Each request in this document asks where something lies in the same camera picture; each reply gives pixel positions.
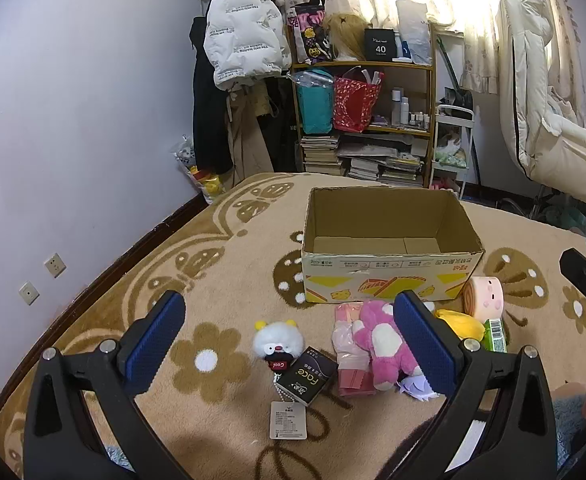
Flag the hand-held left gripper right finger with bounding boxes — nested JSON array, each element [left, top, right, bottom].
[[388, 290, 559, 480]]

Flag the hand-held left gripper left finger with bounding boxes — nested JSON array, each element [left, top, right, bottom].
[[23, 290, 189, 480]]

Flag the yellow plush toy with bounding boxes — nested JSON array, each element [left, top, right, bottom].
[[433, 308, 486, 341]]

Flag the pink and white plush bear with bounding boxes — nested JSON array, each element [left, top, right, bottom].
[[351, 300, 426, 392]]

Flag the green packet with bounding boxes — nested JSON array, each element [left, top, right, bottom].
[[482, 317, 509, 353]]

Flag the pink roll plush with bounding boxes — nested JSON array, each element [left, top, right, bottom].
[[462, 276, 504, 322]]

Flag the pink plastic packet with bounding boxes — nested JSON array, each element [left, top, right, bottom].
[[334, 301, 379, 397]]

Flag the printed cardboard box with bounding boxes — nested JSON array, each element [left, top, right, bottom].
[[300, 186, 485, 306]]

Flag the black tissue pack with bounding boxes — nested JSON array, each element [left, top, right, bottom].
[[279, 346, 339, 406]]

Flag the white fluffy plush yellow ears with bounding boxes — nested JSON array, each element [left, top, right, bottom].
[[252, 319, 308, 441]]

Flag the light green soft item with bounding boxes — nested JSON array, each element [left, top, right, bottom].
[[433, 152, 469, 170]]

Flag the small purple white paper item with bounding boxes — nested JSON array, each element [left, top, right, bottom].
[[397, 377, 441, 403]]

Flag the brown patterned carpet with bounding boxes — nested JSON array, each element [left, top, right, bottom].
[[0, 172, 586, 480]]

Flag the light blue fluffy cloth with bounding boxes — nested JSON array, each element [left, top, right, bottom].
[[553, 395, 586, 461]]

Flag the clear bag of toys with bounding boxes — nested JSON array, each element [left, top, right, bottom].
[[175, 135, 226, 206]]

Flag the pile of magazines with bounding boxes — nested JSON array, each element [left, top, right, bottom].
[[337, 135, 430, 188]]

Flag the cat plush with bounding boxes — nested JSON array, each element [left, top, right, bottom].
[[435, 130, 464, 158]]

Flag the white metal cart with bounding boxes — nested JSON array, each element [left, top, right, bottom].
[[430, 105, 476, 201]]

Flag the broom with dustpan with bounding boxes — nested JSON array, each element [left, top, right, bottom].
[[435, 35, 474, 111]]

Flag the stack of books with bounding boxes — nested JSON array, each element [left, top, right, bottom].
[[300, 134, 341, 177]]

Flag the beige hanging garment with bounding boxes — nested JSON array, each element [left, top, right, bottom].
[[228, 82, 274, 181]]

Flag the black hanging coat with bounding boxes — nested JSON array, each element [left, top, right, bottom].
[[189, 16, 234, 173]]

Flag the red patterned bag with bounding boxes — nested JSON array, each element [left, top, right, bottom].
[[332, 66, 383, 134]]

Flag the black hanging clothes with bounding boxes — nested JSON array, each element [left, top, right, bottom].
[[265, 77, 304, 173]]

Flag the teal bag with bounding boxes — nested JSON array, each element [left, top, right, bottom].
[[295, 72, 335, 136]]

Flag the wooden shelf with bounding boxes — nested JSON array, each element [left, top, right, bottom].
[[290, 22, 436, 190]]

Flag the white plastic bag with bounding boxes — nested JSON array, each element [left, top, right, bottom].
[[395, 0, 433, 66]]

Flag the black box white print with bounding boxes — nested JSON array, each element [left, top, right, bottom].
[[364, 28, 398, 62]]

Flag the blonde wig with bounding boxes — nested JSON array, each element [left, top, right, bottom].
[[325, 12, 371, 62]]

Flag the white puffer jacket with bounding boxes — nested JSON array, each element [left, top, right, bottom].
[[204, 0, 293, 92]]

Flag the black pink patterned bag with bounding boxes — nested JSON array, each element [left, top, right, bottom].
[[289, 0, 331, 65]]

